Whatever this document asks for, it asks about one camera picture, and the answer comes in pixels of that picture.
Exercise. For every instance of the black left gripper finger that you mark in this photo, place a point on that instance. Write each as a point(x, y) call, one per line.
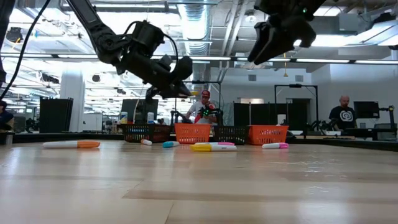
point(177, 91)

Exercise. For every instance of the person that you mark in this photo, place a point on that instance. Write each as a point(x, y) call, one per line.
point(5, 119)
point(342, 116)
point(196, 109)

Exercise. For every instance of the yellow capped white marker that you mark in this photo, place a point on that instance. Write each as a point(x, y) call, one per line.
point(200, 147)

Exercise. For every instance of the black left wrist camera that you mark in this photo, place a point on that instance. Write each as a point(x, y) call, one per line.
point(146, 35)

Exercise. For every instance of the black background robot arm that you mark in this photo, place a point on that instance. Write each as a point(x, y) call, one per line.
point(208, 112)
point(178, 117)
point(320, 125)

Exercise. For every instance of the silver ventilation duct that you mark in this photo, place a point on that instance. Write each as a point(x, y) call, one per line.
point(194, 25)

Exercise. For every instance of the black cabinet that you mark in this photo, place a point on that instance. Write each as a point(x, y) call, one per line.
point(56, 115)

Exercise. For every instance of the black dome camera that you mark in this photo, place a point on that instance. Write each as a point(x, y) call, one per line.
point(96, 78)

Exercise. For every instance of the black partition panel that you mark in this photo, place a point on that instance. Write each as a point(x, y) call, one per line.
point(248, 113)

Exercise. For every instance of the short light blue capped marker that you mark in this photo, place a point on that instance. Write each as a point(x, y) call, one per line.
point(169, 144)

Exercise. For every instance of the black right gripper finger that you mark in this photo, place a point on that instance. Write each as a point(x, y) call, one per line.
point(261, 37)
point(276, 46)

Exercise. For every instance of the orange plastic mesh basket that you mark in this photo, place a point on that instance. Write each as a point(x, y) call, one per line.
point(192, 133)
point(267, 134)

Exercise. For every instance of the magenta capped white marker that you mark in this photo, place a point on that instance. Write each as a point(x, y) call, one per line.
point(225, 143)

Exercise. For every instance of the black computer monitor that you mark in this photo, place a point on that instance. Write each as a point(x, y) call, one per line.
point(140, 112)
point(367, 109)

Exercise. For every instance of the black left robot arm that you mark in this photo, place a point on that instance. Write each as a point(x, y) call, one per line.
point(102, 40)

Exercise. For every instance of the black frame stand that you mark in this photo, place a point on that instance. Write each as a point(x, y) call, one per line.
point(295, 85)

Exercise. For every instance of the black ceiling spotlight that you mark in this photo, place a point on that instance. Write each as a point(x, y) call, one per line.
point(14, 35)

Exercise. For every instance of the black plastic mesh basket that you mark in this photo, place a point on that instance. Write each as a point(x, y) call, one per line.
point(230, 134)
point(136, 133)

